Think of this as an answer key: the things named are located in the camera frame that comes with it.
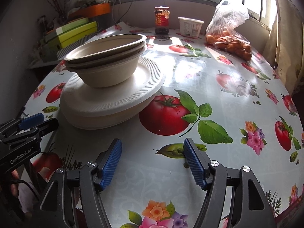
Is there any beige paper bowl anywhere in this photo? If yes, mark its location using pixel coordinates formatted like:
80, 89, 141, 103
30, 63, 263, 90
64, 33, 147, 62
65, 45, 147, 88
64, 41, 146, 70

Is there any left hand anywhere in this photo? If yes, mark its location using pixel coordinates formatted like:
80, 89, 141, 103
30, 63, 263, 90
10, 170, 20, 197

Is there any floral fruit print tablecloth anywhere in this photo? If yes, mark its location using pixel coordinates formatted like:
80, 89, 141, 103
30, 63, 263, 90
25, 22, 303, 227

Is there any black white striped box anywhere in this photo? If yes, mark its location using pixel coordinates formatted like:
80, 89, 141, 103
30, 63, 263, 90
39, 30, 102, 61

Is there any white green flat box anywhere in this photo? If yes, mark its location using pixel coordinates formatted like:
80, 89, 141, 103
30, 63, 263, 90
45, 17, 89, 42

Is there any lime green flat box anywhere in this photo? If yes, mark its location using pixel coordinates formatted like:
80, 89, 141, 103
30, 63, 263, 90
46, 22, 97, 51

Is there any plastic bag of oranges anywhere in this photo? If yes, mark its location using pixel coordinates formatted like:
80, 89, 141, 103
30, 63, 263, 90
205, 0, 251, 61

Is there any floral cream curtain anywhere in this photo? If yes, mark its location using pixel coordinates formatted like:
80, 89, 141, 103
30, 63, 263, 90
262, 0, 303, 95

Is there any white plastic tub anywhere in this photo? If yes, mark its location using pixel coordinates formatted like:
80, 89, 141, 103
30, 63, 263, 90
178, 17, 204, 39

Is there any red label sauce jar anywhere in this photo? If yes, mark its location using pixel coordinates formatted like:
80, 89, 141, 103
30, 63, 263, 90
154, 6, 170, 35

